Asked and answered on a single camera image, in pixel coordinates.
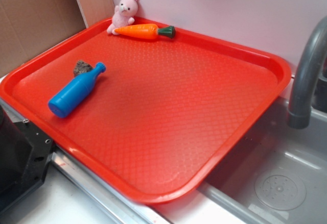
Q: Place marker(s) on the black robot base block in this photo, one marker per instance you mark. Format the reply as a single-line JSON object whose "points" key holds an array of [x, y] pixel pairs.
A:
{"points": [[26, 152]]}

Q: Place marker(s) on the red plastic tray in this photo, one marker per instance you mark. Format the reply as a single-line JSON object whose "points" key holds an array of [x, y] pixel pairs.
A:
{"points": [[162, 115]]}

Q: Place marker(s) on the orange toy carrot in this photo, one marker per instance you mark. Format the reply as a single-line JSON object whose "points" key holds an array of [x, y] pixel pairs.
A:
{"points": [[148, 31]]}

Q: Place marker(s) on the blue toy bottle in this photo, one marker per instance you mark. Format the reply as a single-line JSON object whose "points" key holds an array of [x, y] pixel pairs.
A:
{"points": [[70, 96]]}

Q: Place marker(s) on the brown rock piece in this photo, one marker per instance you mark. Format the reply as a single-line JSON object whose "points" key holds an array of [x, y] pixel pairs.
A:
{"points": [[81, 67]]}

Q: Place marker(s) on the pink plush bunny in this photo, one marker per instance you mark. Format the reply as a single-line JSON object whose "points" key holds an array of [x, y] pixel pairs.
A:
{"points": [[123, 16]]}

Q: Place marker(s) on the grey plastic sink basin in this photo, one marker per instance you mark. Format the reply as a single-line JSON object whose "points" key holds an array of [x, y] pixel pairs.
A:
{"points": [[274, 174]]}

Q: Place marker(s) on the grey faucet spout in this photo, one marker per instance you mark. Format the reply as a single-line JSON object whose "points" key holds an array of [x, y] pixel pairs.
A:
{"points": [[309, 85]]}

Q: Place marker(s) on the brown cardboard panel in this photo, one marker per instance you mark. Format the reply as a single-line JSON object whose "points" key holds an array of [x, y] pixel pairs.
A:
{"points": [[30, 27]]}

